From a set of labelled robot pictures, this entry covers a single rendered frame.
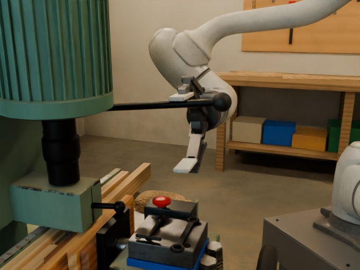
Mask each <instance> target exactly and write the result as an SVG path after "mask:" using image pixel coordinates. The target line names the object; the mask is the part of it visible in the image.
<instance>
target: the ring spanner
mask: <svg viewBox="0 0 360 270"><path fill-rule="evenodd" d="M191 219H195V221H191ZM199 221H200V220H199V218H198V217H197V216H189V217H188V218H187V222H188V224H187V226H186V227H185V229H184V231H183V233H182V234H181V236H180V238H179V240H178V241H177V243H175V244H172V245H171V246H170V250H171V252H173V253H181V252H183V251H184V249H185V247H184V245H183V244H184V242H185V240H186V238H187V237H188V235H189V233H190V231H191V229H192V227H193V225H194V224H196V223H198V222H199ZM175 247H180V248H181V249H174V248H175Z"/></svg>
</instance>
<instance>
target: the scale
mask: <svg viewBox="0 0 360 270"><path fill-rule="evenodd" d="M110 177H111V175H106V176H104V177H103V178H102V179H100V181H101V184H102V183H103V182H105V181H106V180H107V179H108V178H110ZM44 229H46V227H43V226H39V227H38V228H36V229H35V230H34V231H33V232H31V233H30V234H29V235H27V236H26V237H25V238H24V239H22V240H21V241H20V242H18V243H17V244H16V245H15V246H13V247H12V248H10V249H9V250H8V251H6V252H5V253H4V254H3V255H1V256H0V264H1V263H2V262H4V261H5V260H6V259H7V258H9V257H10V256H11V255H13V254H14V253H15V252H16V251H18V250H19V249H20V248H21V247H23V246H24V245H25V244H26V243H28V242H29V241H30V240H31V239H33V238H34V237H35V236H36V235H38V234H39V233H40V232H41V231H43V230H44Z"/></svg>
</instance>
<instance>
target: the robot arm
mask: <svg viewBox="0 0 360 270"><path fill-rule="evenodd" d="M350 1H352V0H303V1H300V2H296V3H291V4H285V5H278V6H271V7H264V8H260V9H253V10H246V11H239V12H233V13H228V14H224V15H221V16H218V17H216V18H214V19H212V20H210V21H208V22H207V23H205V24H203V25H202V26H200V27H199V28H197V29H195V30H192V31H187V30H185V31H183V32H182V33H179V32H178V31H176V30H175V29H172V28H163V29H160V30H158V31H157V32H156V33H155V34H154V35H153V37H152V38H151V40H150V42H149V45H148V48H149V55H150V57H151V59H152V61H153V63H154V65H155V66H156V68H157V69H158V71H159V72H160V73H161V74H162V76H163V77H164V78H165V79H166V81H167V82H168V83H170V84H171V85H172V87H173V88H175V89H176V90H177V91H178V93H177V94H174V95H172V96H170V97H168V101H185V100H199V99H212V98H213V97H214V95H215V94H217V93H220V92H224V93H227V94H228V95H229V96H230V97H231V100H232V104H231V107H230V108H229V109H228V110H227V111H225V112H219V111H216V110H215V109H214V108H213V107H193V108H187V112H186V117H187V121H188V123H189V125H190V130H189V138H190V141H189V145H188V149H187V154H186V158H183V159H182V160H181V161H180V163H179V164H178V165H177V166H176V167H175V168H174V169H173V172H174V173H185V174H187V173H194V174H198V172H199V168H200V166H201V161H202V159H203V154H204V151H205V149H206V147H207V142H203V140H204V139H205V134H206V132H207V131H209V130H212V129H215V128H217V127H218V126H220V125H221V124H222V123H224V122H226V121H227V120H228V119H229V118H230V117H231V116H232V115H233V114H234V112H235V110H236V107H237V94H236V92H235V90H234V89H233V88H232V87H231V86H230V85H229V84H228V83H227V82H225V81H224V80H222V79H221V78H220V77H218V76H217V75H216V74H215V73H214V72H213V71H212V70H211V69H210V68H209V67H208V66H207V65H208V62H209V61H210V60H211V53H212V49H213V47H214V46H215V44H216V43H217V42H218V41H219V40H221V39H222V38H224V37H226V36H229V35H233V34H241V33H251V32H261V31H272V30H278V29H289V28H297V27H302V26H306V25H310V24H313V23H316V22H318V21H320V20H322V19H324V18H326V17H328V16H330V15H331V14H333V13H334V12H336V11H337V10H339V9H340V8H342V7H343V6H345V5H346V4H347V3H349V2H350ZM193 132H194V134H193ZM320 212H321V214H322V215H323V216H324V217H326V219H322V220H315V221H314V222H313V227H315V228H317V229H320V230H322V231H324V232H326V233H328V234H330V235H331V236H333V237H335V238H337V239H339V240H340V241H342V242H344V243H346V244H348V245H350V246H351V247H352V248H354V249H355V250H356V251H358V252H360V141H355V142H353V143H351V144H350V145H349V146H347V147H346V148H345V150H344V151H343V152H342V154H341V156H340V158H339V160H338V162H337V165H336V170H335V174H334V181H333V189H332V206H331V208H330V207H326V206H324V207H322V208H321V209H320Z"/></svg>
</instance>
